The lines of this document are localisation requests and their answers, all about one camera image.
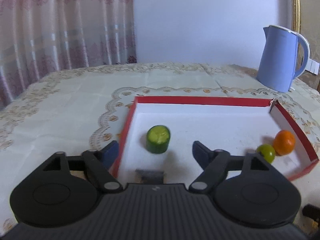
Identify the pink patterned curtain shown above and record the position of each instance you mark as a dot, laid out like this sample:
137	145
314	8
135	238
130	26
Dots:
39	37

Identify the green cucumber chunk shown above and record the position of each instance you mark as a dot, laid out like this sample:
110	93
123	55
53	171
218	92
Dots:
157	139

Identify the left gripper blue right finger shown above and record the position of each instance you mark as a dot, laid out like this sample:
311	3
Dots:
214	164

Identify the dark eggplant piece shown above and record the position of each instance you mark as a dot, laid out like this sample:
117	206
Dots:
149	176

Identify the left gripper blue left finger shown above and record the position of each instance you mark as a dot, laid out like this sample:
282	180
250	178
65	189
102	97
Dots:
97	165

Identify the gold padded headboard frame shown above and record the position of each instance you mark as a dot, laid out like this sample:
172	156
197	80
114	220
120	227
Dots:
306	21

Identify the embroidered cream tablecloth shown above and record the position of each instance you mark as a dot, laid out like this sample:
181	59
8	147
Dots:
74	110

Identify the blue electric kettle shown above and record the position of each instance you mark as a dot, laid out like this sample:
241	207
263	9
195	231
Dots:
285	58

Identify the red shallow cardboard tray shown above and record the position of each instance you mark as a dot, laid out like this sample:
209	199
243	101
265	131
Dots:
238	125

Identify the white wall switch panel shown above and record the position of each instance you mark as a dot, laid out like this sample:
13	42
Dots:
313	66

